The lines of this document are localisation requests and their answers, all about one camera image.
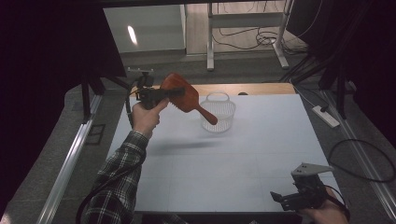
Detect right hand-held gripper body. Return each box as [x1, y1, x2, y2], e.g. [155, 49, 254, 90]
[290, 161, 334, 210]

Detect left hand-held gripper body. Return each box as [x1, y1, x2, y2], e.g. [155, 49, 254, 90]
[127, 67, 166, 110]

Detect brown wooden hairbrush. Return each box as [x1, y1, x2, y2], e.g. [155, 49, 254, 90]
[160, 72, 219, 127]

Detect white plastic mesh basket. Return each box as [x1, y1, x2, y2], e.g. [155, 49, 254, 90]
[199, 91, 237, 134]

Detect person's left hand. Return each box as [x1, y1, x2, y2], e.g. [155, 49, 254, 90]
[130, 97, 171, 140]

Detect person's right hand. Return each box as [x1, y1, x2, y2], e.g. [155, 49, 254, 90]
[296, 187, 350, 224]

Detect white foam table cover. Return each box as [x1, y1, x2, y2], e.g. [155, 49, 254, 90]
[106, 93, 341, 214]

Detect black metal stand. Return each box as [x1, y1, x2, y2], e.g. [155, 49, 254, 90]
[279, 46, 358, 121]
[80, 69, 134, 125]

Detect white glossy panel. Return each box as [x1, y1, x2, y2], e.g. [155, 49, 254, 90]
[103, 4, 188, 54]

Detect white power strip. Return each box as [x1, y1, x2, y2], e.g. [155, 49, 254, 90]
[312, 105, 341, 129]

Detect dark curtain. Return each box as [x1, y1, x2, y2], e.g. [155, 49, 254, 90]
[285, 0, 396, 148]
[0, 0, 128, 217]

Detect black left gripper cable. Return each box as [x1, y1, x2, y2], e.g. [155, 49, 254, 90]
[74, 77, 142, 224]

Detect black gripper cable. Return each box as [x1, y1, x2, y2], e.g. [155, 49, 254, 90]
[322, 184, 352, 222]
[74, 77, 142, 224]

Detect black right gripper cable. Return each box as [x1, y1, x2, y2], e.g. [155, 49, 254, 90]
[322, 184, 352, 222]

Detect black flat floor frame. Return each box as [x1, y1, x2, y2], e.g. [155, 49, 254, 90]
[84, 123, 106, 147]

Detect aluminium floor rail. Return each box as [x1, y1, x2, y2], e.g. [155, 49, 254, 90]
[35, 93, 104, 224]
[320, 89, 396, 222]

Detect black looped floor cable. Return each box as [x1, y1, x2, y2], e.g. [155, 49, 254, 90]
[328, 138, 396, 184]

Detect white power strip cable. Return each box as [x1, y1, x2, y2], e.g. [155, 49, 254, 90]
[291, 83, 319, 108]

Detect white metal desk frame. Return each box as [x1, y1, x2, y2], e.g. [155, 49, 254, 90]
[206, 0, 295, 72]

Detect tangled black floor cables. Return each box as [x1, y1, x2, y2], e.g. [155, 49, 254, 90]
[211, 0, 311, 56]

